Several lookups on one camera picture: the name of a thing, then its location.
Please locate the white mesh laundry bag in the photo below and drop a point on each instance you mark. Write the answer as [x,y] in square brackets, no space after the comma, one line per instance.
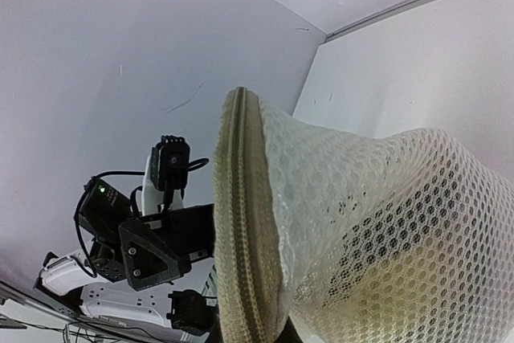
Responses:
[408,238]

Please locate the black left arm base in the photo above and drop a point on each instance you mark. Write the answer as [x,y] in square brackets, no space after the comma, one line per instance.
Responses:
[191,313]

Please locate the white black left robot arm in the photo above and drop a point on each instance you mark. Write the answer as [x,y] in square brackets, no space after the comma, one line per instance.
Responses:
[92,280]

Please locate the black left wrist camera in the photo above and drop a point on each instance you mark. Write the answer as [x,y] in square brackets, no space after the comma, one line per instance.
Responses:
[169,163]

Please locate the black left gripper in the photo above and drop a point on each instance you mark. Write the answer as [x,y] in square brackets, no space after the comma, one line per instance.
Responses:
[159,248]

